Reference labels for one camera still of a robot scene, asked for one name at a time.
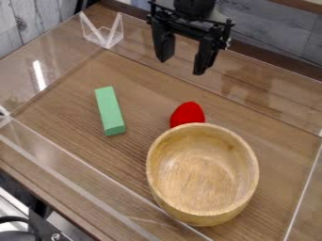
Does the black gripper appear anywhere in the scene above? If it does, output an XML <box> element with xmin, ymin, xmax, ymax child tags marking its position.
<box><xmin>148</xmin><ymin>0</ymin><xmax>235</xmax><ymax>75</ymax></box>

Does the red plush strawberry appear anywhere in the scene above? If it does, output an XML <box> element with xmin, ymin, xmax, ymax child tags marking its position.
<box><xmin>169</xmin><ymin>102</ymin><xmax>204</xmax><ymax>128</ymax></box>

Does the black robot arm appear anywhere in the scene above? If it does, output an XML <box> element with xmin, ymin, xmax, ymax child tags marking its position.
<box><xmin>146</xmin><ymin>0</ymin><xmax>235</xmax><ymax>75</ymax></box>

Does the green rectangular block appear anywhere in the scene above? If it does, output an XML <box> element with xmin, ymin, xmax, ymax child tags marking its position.
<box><xmin>94</xmin><ymin>86</ymin><xmax>125</xmax><ymax>136</ymax></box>

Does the wooden bowl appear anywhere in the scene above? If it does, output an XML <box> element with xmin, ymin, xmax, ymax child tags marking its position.
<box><xmin>145</xmin><ymin>123</ymin><xmax>259</xmax><ymax>227</ymax></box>

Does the clear acrylic corner bracket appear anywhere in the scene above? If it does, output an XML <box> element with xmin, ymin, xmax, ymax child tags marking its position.
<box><xmin>78</xmin><ymin>12</ymin><xmax>122</xmax><ymax>49</ymax></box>

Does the clear acrylic enclosure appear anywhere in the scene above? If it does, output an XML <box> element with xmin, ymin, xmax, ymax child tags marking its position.
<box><xmin>0</xmin><ymin>14</ymin><xmax>322</xmax><ymax>241</ymax></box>

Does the black metal bracket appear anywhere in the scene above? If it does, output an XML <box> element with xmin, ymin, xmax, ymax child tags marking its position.
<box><xmin>28</xmin><ymin>210</ymin><xmax>73</xmax><ymax>241</ymax></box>

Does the black cable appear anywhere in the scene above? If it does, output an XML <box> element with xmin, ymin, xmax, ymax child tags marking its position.
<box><xmin>0</xmin><ymin>216</ymin><xmax>32</xmax><ymax>226</ymax></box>

